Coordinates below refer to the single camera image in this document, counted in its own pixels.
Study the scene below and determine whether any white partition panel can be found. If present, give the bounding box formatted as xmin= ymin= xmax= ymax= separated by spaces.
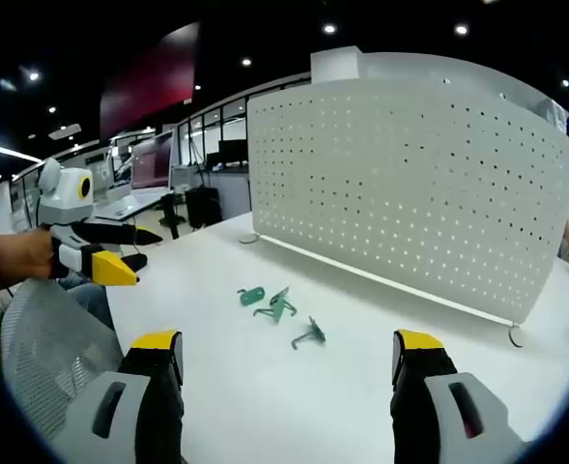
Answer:
xmin=359 ymin=51 xmax=569 ymax=132

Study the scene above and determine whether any person's leg in jeans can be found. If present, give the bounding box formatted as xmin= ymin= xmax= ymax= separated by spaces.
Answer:
xmin=61 ymin=275 xmax=117 ymax=333

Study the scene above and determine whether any green hook assembly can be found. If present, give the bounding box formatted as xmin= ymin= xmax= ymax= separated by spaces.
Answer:
xmin=291 ymin=315 xmax=327 ymax=350
xmin=252 ymin=286 xmax=298 ymax=325

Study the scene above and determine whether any green hook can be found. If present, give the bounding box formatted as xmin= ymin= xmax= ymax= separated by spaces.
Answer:
xmin=237 ymin=286 xmax=267 ymax=307

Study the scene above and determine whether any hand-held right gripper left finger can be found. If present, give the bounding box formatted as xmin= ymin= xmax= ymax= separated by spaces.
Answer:
xmin=54 ymin=330 xmax=186 ymax=464

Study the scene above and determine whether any white perforated pegboard panel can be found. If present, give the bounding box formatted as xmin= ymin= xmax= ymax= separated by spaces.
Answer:
xmin=245 ymin=78 xmax=569 ymax=328

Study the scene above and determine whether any black monitor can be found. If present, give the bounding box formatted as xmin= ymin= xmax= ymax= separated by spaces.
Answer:
xmin=217 ymin=139 xmax=248 ymax=169

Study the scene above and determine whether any dark red wall banner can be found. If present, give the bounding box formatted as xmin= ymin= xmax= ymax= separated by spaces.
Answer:
xmin=99 ymin=20 xmax=202 ymax=140

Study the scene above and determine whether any person's left hand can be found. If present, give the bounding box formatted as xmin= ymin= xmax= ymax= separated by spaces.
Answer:
xmin=0 ymin=226 xmax=57 ymax=293

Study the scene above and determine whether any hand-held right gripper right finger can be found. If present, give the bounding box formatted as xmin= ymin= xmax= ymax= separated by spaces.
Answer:
xmin=390 ymin=329 xmax=531 ymax=464

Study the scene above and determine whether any white box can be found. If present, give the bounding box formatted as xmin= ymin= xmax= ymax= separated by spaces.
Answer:
xmin=310 ymin=46 xmax=363 ymax=84

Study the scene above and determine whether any computer monitor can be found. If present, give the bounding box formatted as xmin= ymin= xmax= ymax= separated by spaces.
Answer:
xmin=128 ymin=129 xmax=176 ymax=192

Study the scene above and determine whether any black office chair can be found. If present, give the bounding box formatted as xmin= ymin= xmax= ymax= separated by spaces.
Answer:
xmin=184 ymin=186 xmax=223 ymax=229

